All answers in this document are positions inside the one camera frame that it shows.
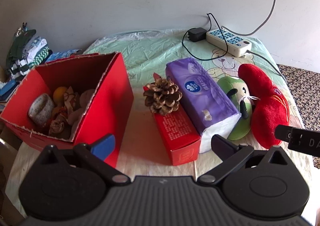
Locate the green plush toy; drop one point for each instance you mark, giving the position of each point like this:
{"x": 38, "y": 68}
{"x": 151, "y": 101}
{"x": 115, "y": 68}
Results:
{"x": 225, "y": 85}

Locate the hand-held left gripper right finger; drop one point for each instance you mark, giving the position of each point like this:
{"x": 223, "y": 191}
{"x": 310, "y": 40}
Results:
{"x": 221, "y": 144}

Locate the white power strip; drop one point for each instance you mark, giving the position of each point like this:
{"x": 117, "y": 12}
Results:
{"x": 232, "y": 46}

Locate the red cardboard box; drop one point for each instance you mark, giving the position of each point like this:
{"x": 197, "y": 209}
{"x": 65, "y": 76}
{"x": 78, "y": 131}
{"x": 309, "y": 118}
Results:
{"x": 120, "y": 96}

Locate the white tape roll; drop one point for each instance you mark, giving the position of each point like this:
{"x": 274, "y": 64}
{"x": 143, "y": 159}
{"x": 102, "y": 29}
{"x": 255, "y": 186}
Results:
{"x": 41, "y": 111}

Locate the stack of folded clothes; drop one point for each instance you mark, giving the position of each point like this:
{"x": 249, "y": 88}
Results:
{"x": 27, "y": 51}

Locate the long red carton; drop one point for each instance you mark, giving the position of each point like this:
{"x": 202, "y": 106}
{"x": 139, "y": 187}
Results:
{"x": 175, "y": 128}

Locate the brown pine cone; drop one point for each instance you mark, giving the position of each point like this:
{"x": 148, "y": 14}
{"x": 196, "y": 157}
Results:
{"x": 162, "y": 96}

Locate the red plush toy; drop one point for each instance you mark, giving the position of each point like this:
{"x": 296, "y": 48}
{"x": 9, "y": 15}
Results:
{"x": 265, "y": 111}

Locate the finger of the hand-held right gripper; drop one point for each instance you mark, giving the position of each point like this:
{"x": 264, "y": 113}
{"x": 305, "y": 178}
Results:
{"x": 282, "y": 133}

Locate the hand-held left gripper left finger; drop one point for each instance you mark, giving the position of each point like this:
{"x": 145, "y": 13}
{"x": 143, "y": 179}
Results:
{"x": 103, "y": 144}

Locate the blue patterned cloth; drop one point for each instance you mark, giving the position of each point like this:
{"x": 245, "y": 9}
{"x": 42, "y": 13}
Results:
{"x": 62, "y": 55}

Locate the black power adapter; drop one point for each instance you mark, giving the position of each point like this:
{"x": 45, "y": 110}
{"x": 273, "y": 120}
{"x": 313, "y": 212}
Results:
{"x": 196, "y": 34}

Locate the orange fruit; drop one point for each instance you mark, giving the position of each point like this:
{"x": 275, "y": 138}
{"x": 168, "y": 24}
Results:
{"x": 60, "y": 93}

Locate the purple tissue pack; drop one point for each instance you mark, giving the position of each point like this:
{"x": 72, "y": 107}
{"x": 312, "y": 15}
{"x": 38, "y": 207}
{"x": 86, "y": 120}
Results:
{"x": 200, "y": 91}

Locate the dark patterned rug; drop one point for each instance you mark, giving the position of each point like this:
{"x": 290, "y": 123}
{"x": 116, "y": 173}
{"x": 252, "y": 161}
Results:
{"x": 305, "y": 86}

